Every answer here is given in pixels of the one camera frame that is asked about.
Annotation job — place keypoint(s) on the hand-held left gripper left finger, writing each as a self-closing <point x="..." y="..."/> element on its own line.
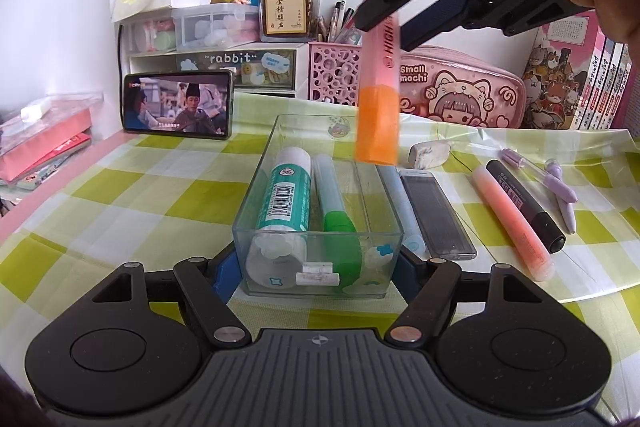
<point x="225" y="274"/>

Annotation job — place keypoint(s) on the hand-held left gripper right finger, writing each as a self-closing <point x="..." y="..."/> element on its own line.
<point x="409" y="276"/>

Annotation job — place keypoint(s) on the light blue marker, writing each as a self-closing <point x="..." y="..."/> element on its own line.
<point x="412" y="217"/>

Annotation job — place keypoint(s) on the grey pencil lead case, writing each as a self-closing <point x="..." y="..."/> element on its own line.
<point x="440" y="217"/>

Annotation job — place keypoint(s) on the clear plastic organizer box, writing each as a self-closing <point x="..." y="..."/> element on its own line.
<point x="370" y="217"/>

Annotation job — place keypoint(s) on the pink highlighter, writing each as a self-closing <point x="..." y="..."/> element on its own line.
<point x="515" y="227"/>

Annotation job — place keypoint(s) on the white eraser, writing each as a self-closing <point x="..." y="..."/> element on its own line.
<point x="429" y="155"/>

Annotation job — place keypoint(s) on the orange highlighter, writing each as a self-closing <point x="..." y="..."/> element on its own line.
<point x="377" y="127"/>

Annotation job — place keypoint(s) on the black marker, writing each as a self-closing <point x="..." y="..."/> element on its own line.
<point x="525" y="202"/>

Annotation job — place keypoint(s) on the purple cartoon pen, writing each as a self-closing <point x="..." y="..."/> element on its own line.
<point x="566" y="212"/>

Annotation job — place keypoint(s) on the purple mechanical pencil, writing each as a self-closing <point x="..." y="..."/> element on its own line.
<point x="557" y="188"/>

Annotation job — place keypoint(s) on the bunch of pens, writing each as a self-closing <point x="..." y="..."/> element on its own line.
<point x="336" y="22"/>

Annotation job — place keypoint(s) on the green highlighter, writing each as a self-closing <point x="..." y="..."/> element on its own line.
<point x="340" y="232"/>

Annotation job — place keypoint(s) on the pink cartoon pencil case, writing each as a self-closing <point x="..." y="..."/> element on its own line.
<point x="465" y="92"/>

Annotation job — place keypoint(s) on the pink perforated pen basket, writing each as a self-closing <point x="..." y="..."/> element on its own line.
<point x="332" y="74"/>

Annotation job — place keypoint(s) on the green white glue stick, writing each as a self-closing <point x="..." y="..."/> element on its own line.
<point x="285" y="202"/>

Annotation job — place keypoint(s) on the pink illustrated book set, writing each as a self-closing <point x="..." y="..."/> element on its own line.
<point x="555" y="77"/>

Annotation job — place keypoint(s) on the clear lidded storage box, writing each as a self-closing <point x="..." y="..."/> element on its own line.
<point x="215" y="27"/>

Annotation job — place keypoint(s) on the smartphone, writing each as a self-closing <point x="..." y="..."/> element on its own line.
<point x="177" y="104"/>

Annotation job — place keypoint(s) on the white drawer organizer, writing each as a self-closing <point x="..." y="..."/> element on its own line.
<point x="220" y="67"/>

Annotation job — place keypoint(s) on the illustrated booklet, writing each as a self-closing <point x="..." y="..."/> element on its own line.
<point x="45" y="172"/>

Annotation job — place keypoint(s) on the pink red folder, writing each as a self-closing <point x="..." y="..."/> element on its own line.
<point x="45" y="142"/>

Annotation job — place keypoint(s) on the clear plastic document case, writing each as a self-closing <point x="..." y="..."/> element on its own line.
<point x="75" y="102"/>

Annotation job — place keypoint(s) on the small clear drawer unit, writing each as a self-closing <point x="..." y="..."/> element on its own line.
<point x="150" y="34"/>

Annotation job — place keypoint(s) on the white charger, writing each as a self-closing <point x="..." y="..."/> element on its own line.
<point x="36" y="110"/>

